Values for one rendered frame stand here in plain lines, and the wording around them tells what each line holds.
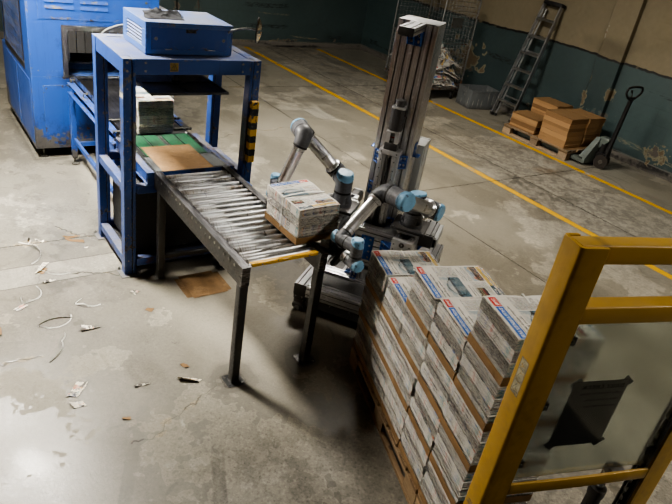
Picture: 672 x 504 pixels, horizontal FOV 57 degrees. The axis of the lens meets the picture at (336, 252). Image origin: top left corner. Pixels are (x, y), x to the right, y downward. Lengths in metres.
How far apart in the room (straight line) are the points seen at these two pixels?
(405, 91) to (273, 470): 2.34
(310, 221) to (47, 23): 3.61
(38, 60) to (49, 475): 4.08
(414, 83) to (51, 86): 3.72
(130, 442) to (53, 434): 0.38
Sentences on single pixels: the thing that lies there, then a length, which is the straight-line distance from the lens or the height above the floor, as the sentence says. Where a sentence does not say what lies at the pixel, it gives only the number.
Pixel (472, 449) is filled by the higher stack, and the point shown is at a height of 0.72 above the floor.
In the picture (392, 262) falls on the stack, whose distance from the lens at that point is 3.52.
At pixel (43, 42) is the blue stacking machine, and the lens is 6.38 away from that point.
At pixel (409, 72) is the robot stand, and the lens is 3.94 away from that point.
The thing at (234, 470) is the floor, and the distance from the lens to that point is 3.31.
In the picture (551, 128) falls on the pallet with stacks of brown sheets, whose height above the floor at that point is 0.34.
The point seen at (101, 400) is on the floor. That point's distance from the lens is 3.68.
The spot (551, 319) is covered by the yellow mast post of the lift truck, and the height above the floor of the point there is 1.62.
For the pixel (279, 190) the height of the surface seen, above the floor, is 1.03.
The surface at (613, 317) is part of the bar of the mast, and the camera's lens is 1.95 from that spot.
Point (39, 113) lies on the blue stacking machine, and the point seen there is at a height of 0.45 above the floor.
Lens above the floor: 2.49
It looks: 28 degrees down
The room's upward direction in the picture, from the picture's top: 10 degrees clockwise
